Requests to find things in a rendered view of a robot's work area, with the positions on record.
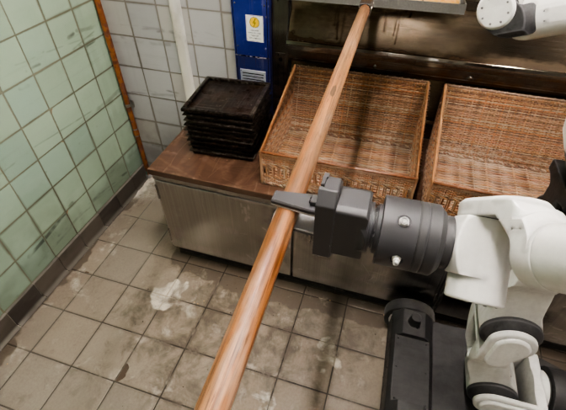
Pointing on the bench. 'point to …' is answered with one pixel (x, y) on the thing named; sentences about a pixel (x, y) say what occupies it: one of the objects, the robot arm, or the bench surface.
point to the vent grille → (253, 75)
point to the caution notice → (254, 28)
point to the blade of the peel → (377, 1)
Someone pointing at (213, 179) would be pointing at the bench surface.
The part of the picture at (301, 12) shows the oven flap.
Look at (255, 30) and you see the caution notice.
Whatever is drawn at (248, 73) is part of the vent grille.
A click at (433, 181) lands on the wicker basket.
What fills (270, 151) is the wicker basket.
